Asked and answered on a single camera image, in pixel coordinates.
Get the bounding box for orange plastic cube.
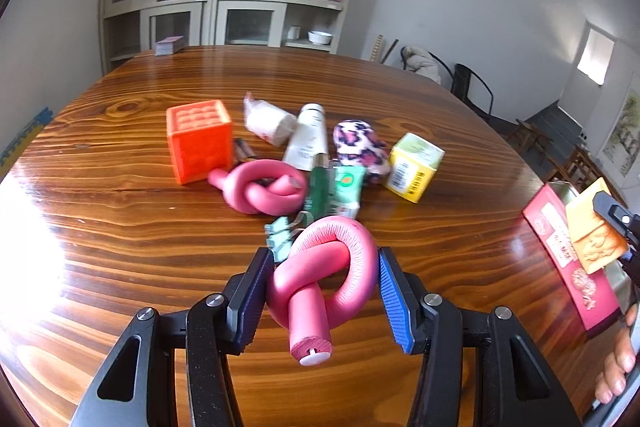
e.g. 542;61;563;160
166;99;234;186

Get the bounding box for bright window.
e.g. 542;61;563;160
577;27;615;85

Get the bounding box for white cosmetic tube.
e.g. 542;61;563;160
282;103;329;171

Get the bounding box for black gold battery pack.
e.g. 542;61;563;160
234;138;258;162

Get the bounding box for person's right hand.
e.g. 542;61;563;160
595;304;640;404

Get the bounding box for pink card box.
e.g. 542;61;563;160
154;36;186;56

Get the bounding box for pink knotted foam roller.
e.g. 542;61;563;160
207;159;307;216
266;215;379;366

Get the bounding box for orange ridged block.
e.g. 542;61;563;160
565;177;630;275

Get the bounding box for wooden stool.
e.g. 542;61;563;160
506;119;553;156

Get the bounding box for beige padded jacket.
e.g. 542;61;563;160
401;46;443;84

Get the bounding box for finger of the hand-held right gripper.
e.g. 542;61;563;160
592;191;640;250

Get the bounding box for mint green sachet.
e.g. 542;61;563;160
327;165;366;219

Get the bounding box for small wooden table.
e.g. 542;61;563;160
547;144;628;208

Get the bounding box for yellow green carton box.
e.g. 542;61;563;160
383;132;446;204

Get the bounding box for pink tin container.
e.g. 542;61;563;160
521;181;638;340

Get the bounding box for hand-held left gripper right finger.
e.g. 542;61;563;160
377;247;583;427

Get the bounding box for dark green packet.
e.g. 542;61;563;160
303;155;336;218

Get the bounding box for grey stairs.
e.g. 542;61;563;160
525;102;586;142

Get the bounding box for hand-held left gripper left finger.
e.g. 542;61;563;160
70;247;276;427

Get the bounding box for hanging scroll painting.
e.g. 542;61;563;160
600;89;640;180

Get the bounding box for white gauze roll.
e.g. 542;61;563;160
243;93;297;146

